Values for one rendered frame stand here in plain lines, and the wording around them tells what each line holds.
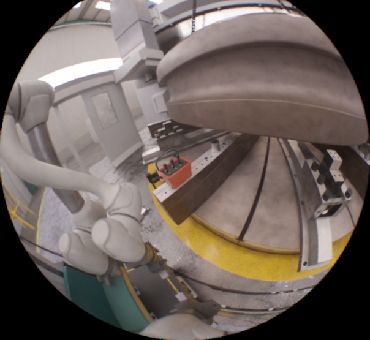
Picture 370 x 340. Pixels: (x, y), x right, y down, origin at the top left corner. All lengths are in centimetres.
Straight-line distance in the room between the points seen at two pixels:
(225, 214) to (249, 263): 57
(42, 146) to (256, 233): 126
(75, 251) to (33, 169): 34
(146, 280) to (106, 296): 42
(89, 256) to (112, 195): 32
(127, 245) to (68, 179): 22
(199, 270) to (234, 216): 62
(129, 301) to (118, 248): 40
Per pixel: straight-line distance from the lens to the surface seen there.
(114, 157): 356
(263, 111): 86
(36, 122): 49
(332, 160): 101
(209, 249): 127
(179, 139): 185
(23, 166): 35
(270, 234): 103
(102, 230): 31
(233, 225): 101
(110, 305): 75
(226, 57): 106
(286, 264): 140
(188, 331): 27
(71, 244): 56
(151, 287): 105
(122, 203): 38
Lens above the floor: 124
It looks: 30 degrees down
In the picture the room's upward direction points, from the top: 17 degrees counter-clockwise
